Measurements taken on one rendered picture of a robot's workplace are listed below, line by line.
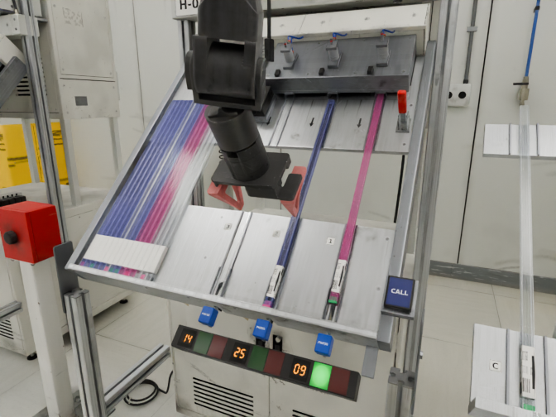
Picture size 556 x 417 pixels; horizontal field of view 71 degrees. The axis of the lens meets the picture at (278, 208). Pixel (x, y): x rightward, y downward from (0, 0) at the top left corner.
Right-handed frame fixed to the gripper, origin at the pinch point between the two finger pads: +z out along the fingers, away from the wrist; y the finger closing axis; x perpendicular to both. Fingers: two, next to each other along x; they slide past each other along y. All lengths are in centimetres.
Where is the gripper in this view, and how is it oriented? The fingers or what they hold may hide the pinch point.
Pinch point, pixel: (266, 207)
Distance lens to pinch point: 62.3
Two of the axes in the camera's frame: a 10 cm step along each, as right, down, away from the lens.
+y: -9.2, -1.1, 3.8
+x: -3.2, 7.7, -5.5
